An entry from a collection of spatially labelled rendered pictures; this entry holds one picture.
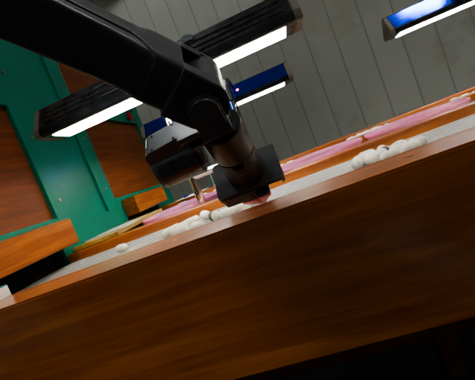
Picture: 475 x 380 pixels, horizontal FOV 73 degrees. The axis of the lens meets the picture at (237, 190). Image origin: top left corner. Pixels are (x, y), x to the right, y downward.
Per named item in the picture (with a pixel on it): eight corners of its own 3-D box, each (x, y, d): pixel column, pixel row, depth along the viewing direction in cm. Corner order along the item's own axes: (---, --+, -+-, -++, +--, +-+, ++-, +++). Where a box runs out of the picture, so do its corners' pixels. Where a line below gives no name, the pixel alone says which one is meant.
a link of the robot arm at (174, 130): (212, 93, 31) (203, 55, 37) (111, 141, 33) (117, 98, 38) (254, 171, 40) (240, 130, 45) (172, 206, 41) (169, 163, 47)
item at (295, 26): (304, 16, 60) (290, -23, 59) (35, 141, 71) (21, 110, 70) (301, 31, 68) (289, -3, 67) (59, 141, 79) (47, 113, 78)
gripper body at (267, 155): (216, 173, 52) (196, 145, 46) (275, 149, 50) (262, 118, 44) (222, 206, 48) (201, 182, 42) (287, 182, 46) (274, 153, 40)
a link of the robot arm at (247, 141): (243, 127, 36) (231, 96, 39) (189, 151, 37) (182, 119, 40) (260, 160, 42) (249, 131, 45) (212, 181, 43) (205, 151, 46)
